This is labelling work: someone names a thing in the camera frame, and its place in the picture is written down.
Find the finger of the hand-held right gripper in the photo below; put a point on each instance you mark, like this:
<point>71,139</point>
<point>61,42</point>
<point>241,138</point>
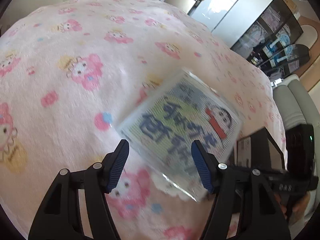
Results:
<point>275,175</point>

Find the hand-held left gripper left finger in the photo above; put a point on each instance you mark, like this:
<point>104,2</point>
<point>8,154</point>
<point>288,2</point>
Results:
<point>117,170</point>

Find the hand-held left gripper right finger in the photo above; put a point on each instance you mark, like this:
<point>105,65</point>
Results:
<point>202,170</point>

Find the black cardboard box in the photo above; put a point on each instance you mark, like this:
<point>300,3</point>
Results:
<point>260,152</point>

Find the clear cartoon print packet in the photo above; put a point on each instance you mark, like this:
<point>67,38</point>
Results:
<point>175,120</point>

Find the person's right hand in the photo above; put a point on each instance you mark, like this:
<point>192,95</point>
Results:
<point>297,206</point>

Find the pink printed blanket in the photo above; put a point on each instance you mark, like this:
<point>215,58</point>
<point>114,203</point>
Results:
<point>75,130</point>

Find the black display cabinet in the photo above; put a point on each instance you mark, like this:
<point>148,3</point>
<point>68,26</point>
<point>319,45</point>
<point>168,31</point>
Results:
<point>275,30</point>

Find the brown cardboard box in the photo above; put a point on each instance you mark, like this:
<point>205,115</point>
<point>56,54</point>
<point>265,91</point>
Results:
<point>291,4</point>

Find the silver double-door refrigerator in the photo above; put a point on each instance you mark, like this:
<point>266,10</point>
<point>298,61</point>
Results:
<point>225,5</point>

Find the small grey refrigerator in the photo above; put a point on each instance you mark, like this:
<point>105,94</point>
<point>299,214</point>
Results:
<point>180,1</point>

